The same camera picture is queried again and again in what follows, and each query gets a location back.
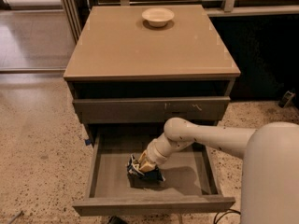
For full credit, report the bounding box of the open grey middle drawer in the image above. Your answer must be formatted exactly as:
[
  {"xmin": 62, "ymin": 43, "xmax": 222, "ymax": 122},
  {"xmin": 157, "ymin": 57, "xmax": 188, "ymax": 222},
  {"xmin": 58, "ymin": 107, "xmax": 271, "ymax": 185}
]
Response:
[{"xmin": 74, "ymin": 126, "xmax": 235, "ymax": 216}]

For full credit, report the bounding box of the closed grey top drawer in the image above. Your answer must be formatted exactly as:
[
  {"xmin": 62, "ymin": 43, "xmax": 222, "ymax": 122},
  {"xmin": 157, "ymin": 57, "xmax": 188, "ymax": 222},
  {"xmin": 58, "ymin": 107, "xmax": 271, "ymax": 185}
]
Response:
[{"xmin": 73, "ymin": 96, "xmax": 230, "ymax": 124}]

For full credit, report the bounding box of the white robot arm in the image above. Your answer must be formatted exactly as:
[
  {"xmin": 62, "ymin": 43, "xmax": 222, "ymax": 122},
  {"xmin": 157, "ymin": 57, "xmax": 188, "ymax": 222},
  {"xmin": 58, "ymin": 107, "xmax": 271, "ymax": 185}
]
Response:
[{"xmin": 138, "ymin": 118, "xmax": 299, "ymax": 224}]

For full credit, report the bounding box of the white ceramic bowl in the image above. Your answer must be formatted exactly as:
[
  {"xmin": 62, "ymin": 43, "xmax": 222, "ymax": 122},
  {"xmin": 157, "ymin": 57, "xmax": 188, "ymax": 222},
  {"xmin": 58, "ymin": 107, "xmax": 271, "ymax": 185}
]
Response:
[{"xmin": 142, "ymin": 7, "xmax": 175, "ymax": 28}]

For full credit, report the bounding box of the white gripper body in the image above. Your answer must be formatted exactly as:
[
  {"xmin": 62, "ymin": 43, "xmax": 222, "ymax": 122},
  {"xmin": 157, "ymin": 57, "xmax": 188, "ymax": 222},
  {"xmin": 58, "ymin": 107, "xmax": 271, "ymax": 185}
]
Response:
[{"xmin": 146, "ymin": 139, "xmax": 169, "ymax": 165}]

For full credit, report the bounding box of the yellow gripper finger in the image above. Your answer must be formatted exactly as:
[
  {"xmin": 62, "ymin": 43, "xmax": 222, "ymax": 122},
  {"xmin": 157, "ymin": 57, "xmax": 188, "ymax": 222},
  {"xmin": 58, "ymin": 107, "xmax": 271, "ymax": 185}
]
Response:
[
  {"xmin": 139, "ymin": 161, "xmax": 156, "ymax": 173},
  {"xmin": 138, "ymin": 150, "xmax": 147, "ymax": 164}
]

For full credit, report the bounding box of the small black floor object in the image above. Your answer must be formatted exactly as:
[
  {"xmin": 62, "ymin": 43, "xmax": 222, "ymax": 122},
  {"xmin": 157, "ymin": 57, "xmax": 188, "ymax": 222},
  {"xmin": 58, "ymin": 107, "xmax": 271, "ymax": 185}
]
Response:
[{"xmin": 278, "ymin": 90, "xmax": 295, "ymax": 108}]

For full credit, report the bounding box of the blue tape piece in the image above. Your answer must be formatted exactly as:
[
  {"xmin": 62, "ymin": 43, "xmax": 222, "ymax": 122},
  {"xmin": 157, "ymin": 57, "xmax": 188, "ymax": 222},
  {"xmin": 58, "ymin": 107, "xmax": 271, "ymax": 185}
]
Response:
[{"xmin": 84, "ymin": 139, "xmax": 92, "ymax": 146}]

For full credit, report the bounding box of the metal rod on floor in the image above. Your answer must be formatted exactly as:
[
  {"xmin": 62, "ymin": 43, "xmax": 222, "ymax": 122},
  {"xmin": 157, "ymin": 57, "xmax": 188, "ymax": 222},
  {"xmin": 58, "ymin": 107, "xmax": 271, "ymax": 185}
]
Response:
[{"xmin": 7, "ymin": 211, "xmax": 23, "ymax": 224}]

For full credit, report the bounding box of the black cable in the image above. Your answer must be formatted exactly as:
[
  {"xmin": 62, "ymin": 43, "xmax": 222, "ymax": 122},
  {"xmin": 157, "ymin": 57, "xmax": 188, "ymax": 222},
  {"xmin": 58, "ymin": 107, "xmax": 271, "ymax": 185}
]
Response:
[{"xmin": 212, "ymin": 208, "xmax": 243, "ymax": 224}]

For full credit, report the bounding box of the grey drawer cabinet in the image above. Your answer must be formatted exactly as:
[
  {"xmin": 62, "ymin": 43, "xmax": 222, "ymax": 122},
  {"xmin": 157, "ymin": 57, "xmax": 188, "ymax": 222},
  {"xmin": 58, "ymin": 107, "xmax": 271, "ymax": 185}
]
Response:
[{"xmin": 64, "ymin": 5, "xmax": 240, "ymax": 142}]

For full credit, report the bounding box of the metal glass door frame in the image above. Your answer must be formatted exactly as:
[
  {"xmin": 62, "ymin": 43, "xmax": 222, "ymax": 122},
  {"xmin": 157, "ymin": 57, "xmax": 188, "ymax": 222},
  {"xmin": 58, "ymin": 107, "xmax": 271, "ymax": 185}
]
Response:
[{"xmin": 0, "ymin": 0, "xmax": 81, "ymax": 74}]

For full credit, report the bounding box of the black object at bottom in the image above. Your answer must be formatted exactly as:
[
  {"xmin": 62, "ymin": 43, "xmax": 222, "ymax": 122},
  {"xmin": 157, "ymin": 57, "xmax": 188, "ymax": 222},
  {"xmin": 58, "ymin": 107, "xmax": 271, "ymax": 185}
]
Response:
[{"xmin": 107, "ymin": 217, "xmax": 128, "ymax": 224}]

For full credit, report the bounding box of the blue chip bag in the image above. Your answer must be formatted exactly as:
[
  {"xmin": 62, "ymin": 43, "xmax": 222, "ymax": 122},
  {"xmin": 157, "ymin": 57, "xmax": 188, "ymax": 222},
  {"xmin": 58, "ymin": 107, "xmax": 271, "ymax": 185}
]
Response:
[{"xmin": 126, "ymin": 155, "xmax": 165, "ymax": 182}]

